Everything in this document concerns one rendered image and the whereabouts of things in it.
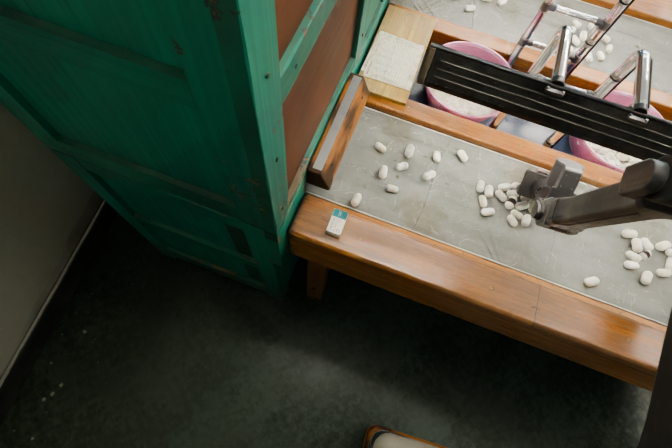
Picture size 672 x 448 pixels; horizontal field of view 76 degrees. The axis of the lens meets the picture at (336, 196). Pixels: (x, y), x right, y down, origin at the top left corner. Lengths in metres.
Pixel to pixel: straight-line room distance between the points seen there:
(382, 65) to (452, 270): 0.59
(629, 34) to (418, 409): 1.45
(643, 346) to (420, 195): 0.58
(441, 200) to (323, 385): 0.89
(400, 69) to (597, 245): 0.68
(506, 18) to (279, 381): 1.46
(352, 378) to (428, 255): 0.81
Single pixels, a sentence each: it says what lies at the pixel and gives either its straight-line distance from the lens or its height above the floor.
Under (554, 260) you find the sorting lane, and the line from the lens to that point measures 1.17.
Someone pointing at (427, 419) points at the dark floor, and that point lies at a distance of 1.77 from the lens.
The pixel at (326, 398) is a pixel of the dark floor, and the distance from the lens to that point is 1.71.
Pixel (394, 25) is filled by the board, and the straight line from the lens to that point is 1.36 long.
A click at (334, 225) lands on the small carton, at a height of 0.78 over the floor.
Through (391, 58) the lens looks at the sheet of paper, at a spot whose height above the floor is 0.78.
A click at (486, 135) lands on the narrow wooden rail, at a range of 1.21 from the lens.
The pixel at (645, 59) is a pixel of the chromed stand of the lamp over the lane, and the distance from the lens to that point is 1.02.
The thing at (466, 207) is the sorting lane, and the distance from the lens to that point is 1.12.
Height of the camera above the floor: 1.70
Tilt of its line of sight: 66 degrees down
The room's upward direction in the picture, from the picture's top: 10 degrees clockwise
